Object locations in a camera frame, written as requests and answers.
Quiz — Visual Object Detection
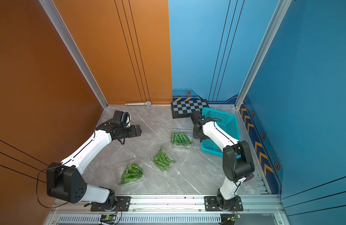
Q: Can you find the clear clamshell container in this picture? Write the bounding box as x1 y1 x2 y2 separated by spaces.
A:
170 128 194 148
115 157 145 186
149 145 178 173

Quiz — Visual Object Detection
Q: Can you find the green peppers bunch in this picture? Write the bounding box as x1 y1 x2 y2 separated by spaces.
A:
153 145 176 171
120 164 143 185
171 133 192 147

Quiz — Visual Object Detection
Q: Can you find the teal plastic basket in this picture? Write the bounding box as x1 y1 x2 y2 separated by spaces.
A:
200 107 241 157

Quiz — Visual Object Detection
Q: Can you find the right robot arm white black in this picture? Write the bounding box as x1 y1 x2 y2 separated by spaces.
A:
190 112 255 212

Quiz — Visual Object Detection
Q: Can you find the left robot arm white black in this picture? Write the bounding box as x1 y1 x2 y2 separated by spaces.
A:
46 123 142 208

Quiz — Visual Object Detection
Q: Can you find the black white checkerboard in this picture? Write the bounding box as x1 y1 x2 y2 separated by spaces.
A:
171 99 209 119

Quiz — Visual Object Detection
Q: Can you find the silver metal cylinder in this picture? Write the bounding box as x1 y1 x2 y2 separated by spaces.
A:
125 101 152 107

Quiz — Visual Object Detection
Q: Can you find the left green circuit board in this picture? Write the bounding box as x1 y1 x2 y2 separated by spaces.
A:
99 214 117 225

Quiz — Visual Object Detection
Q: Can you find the green circuit board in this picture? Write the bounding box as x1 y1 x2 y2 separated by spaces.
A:
226 213 241 224
99 214 117 225

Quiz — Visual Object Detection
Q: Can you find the right green circuit board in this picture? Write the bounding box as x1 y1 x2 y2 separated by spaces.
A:
226 213 241 224

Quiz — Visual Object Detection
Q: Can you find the white vent grille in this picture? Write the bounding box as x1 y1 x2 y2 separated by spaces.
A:
57 214 222 225

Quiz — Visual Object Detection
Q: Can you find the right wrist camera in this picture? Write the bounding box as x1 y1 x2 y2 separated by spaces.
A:
190 111 204 124

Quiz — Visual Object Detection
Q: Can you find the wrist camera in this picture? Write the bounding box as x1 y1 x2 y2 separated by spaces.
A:
112 111 131 127
190 111 204 124

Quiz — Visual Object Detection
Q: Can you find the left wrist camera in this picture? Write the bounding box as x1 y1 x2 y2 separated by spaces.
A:
112 111 131 127

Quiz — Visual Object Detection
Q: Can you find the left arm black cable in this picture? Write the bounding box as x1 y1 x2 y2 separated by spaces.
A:
36 165 69 209

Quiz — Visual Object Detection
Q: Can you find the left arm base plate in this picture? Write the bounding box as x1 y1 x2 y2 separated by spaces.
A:
90 196 131 212

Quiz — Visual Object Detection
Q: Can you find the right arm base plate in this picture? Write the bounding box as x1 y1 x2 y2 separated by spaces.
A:
204 196 244 212

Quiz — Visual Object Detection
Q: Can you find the aluminium front rail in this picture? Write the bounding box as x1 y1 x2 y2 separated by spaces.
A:
50 193 286 215

